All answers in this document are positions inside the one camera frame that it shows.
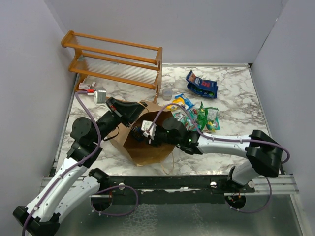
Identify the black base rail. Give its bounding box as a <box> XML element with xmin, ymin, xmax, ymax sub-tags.
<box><xmin>88</xmin><ymin>168</ymin><xmax>254</xmax><ymax>205</ymax></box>

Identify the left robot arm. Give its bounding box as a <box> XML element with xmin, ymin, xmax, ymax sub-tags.
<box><xmin>13</xmin><ymin>97</ymin><xmax>147</xmax><ymax>236</ymax></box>

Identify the white red small card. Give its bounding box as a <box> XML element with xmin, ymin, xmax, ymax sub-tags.
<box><xmin>78</xmin><ymin>80</ymin><xmax>96</xmax><ymax>90</ymax></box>

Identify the brown paper bag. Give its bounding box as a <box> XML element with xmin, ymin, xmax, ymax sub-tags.
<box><xmin>108</xmin><ymin>100</ymin><xmax>175</xmax><ymax>166</ymax></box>

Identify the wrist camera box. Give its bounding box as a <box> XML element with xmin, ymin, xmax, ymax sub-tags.
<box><xmin>141</xmin><ymin>120</ymin><xmax>156</xmax><ymax>138</ymax></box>
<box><xmin>93</xmin><ymin>87</ymin><xmax>107</xmax><ymax>105</ymax></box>

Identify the blue red chips bag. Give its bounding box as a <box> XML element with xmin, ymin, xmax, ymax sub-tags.
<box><xmin>186</xmin><ymin>70</ymin><xmax>218</xmax><ymax>93</ymax></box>

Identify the teal Fox's mint candy bag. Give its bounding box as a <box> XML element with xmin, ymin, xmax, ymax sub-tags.
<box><xmin>173</xmin><ymin>111</ymin><xmax>201</xmax><ymax>131</ymax></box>

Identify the yellow snack packet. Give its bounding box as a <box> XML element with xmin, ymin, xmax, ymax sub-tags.
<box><xmin>166</xmin><ymin>97</ymin><xmax>186</xmax><ymax>112</ymax></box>

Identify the dark blue snack packet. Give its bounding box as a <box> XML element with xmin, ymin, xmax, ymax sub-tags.
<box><xmin>130</xmin><ymin>125</ymin><xmax>145</xmax><ymax>142</ymax></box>

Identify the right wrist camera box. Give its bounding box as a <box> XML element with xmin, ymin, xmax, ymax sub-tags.
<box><xmin>141</xmin><ymin>120</ymin><xmax>156</xmax><ymax>138</ymax></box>

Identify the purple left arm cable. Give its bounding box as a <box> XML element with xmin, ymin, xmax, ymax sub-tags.
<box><xmin>22</xmin><ymin>89</ymin><xmax>103</xmax><ymax>236</ymax></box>

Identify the green snack packet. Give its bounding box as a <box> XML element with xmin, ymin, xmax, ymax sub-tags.
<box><xmin>195</xmin><ymin>101</ymin><xmax>219</xmax><ymax>131</ymax></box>

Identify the small blue snack packet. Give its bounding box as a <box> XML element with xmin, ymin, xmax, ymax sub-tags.
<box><xmin>181</xmin><ymin>93</ymin><xmax>194</xmax><ymax>110</ymax></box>

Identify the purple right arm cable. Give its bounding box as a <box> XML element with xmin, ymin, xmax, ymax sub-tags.
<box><xmin>151</xmin><ymin>105</ymin><xmax>290</xmax><ymax>214</ymax></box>

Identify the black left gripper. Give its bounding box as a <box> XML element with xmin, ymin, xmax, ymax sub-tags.
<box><xmin>93</xmin><ymin>97</ymin><xmax>148</xmax><ymax>144</ymax></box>

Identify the blue green chips bag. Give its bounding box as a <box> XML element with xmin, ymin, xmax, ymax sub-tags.
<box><xmin>187</xmin><ymin>84</ymin><xmax>218</xmax><ymax>99</ymax></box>

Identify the orange wooden shelf rack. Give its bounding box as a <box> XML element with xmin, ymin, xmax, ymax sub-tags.
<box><xmin>61</xmin><ymin>30</ymin><xmax>163</xmax><ymax>103</ymax></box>

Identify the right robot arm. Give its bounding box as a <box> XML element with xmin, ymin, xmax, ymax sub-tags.
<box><xmin>141</xmin><ymin>118</ymin><xmax>283</xmax><ymax>192</ymax></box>

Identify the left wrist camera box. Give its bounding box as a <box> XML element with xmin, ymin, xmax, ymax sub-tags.
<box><xmin>93</xmin><ymin>87</ymin><xmax>107</xmax><ymax>105</ymax></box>

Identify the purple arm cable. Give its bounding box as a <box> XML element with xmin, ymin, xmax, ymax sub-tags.
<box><xmin>22</xmin><ymin>89</ymin><xmax>103</xmax><ymax>236</ymax></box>
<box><xmin>151</xmin><ymin>105</ymin><xmax>290</xmax><ymax>214</ymax></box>

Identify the small clear plastic jar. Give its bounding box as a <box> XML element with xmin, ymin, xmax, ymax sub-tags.
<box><xmin>162</xmin><ymin>87</ymin><xmax>173</xmax><ymax>101</ymax></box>

